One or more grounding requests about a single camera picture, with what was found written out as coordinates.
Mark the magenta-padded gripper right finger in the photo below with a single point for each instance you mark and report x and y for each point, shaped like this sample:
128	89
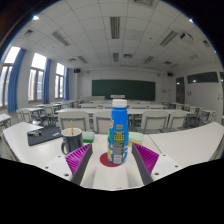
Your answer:
146	158

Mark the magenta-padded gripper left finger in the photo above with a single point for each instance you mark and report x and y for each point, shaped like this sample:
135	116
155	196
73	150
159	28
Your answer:
80	158

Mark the blue drink bottle white cap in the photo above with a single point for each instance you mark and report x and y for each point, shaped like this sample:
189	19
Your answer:
118	126

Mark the dark blue mug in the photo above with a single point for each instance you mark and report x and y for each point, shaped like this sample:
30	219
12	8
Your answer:
73	141

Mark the yellow green sponge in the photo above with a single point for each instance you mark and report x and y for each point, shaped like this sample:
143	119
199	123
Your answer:
136	138

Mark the flat round red coaster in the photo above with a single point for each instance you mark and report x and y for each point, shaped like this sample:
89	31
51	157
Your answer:
104	160

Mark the wooden stick in mug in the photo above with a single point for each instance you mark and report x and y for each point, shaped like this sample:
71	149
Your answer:
71	126

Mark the group of white chairs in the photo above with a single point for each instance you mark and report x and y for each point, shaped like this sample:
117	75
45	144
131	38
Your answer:
74	120

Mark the flat black mouse pad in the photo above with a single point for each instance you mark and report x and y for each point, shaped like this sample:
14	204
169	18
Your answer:
48	135

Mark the group of classroom desks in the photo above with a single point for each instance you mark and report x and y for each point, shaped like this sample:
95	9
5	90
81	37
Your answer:
96	111

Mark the metal key bunch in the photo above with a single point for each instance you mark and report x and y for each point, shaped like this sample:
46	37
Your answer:
34	132

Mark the white lectern desk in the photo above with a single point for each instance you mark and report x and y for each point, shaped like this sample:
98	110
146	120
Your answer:
117	96

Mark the green chalkboard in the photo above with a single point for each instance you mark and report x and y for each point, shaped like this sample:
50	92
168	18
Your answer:
123	90

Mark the dark classroom door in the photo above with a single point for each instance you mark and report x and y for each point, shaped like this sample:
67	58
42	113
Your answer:
180	90

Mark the blue curtain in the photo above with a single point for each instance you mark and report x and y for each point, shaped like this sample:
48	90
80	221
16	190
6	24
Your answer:
46	81
66	83
16	80

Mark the classroom window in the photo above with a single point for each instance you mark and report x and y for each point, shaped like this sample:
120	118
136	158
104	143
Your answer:
59	81
36	78
6	76

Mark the ceiling projector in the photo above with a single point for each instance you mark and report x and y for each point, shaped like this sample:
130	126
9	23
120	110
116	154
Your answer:
186	36

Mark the group of ceiling lights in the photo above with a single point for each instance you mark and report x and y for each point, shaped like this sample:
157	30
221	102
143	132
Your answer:
115	26

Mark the black wall speaker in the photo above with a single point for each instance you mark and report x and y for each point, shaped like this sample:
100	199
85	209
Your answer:
77	70
169	74

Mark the dark high wall window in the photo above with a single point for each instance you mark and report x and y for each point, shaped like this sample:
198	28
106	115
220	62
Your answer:
202	77

